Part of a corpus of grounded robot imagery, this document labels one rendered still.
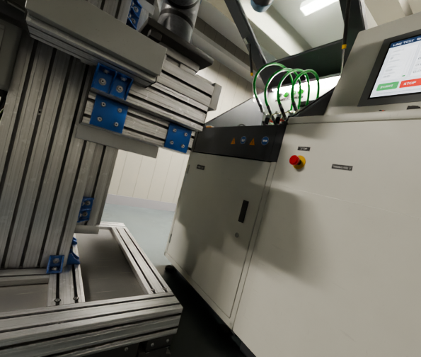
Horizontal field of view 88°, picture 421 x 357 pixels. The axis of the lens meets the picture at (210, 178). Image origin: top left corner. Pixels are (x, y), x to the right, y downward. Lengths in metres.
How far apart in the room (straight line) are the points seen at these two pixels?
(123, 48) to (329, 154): 0.67
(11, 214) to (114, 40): 0.60
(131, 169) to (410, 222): 2.75
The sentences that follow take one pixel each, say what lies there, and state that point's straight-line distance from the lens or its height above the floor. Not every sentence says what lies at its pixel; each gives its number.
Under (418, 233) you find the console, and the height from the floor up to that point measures 0.66.
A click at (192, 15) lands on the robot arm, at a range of 0.88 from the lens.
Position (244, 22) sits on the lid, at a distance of 1.80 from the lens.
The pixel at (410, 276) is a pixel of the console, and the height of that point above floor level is 0.56.
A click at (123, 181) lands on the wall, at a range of 3.00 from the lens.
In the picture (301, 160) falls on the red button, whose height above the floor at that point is 0.81.
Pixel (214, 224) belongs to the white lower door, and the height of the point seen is 0.43.
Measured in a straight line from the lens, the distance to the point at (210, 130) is 1.34.
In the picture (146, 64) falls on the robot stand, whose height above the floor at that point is 0.89.
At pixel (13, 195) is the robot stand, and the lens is 0.89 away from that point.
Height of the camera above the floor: 0.67
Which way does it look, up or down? 1 degrees down
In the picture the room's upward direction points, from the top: 15 degrees clockwise
